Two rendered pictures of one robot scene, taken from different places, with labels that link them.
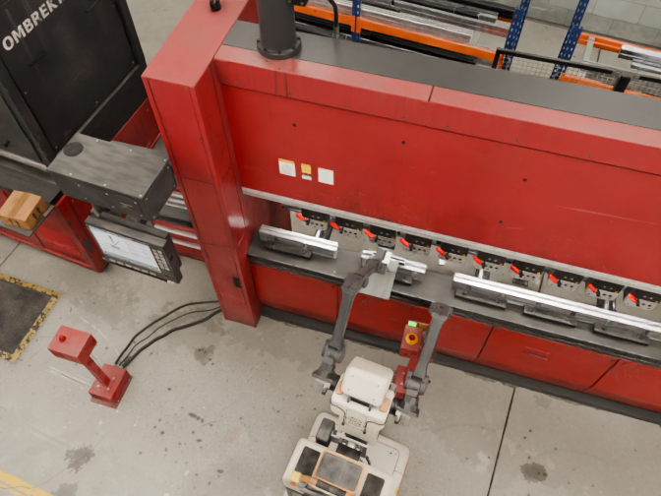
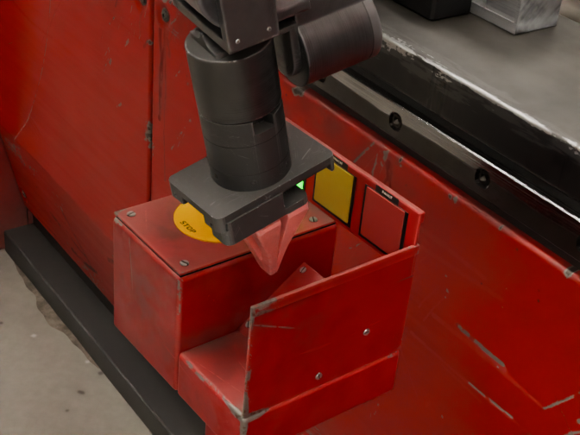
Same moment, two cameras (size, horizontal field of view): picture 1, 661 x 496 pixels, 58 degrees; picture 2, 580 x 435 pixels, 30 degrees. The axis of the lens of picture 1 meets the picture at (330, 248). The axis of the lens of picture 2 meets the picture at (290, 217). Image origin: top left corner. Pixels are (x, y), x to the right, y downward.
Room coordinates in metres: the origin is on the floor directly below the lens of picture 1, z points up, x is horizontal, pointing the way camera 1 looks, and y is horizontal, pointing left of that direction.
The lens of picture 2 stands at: (0.87, -0.95, 1.26)
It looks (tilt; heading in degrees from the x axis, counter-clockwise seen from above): 32 degrees down; 34
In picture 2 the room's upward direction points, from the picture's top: 6 degrees clockwise
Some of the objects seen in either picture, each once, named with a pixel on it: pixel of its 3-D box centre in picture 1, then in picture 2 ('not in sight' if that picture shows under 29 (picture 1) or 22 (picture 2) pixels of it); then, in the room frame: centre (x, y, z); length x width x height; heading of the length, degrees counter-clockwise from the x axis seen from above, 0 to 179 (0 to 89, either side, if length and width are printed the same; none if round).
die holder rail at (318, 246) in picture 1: (298, 241); not in sight; (2.07, 0.20, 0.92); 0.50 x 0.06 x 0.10; 73
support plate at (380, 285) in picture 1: (379, 277); not in sight; (1.76, -0.28, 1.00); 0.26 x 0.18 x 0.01; 163
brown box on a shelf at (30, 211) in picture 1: (19, 209); not in sight; (2.25, 1.94, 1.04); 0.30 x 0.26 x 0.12; 67
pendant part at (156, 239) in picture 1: (138, 245); not in sight; (1.72, 1.00, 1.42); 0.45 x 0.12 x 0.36; 69
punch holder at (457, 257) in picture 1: (453, 247); not in sight; (1.79, -0.68, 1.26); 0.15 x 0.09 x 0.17; 73
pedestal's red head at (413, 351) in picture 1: (419, 341); (256, 273); (1.46, -0.52, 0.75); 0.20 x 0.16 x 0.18; 74
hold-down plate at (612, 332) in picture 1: (621, 334); not in sight; (1.43, -1.65, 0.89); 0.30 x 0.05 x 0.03; 73
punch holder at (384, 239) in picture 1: (384, 230); not in sight; (1.91, -0.30, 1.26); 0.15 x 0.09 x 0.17; 73
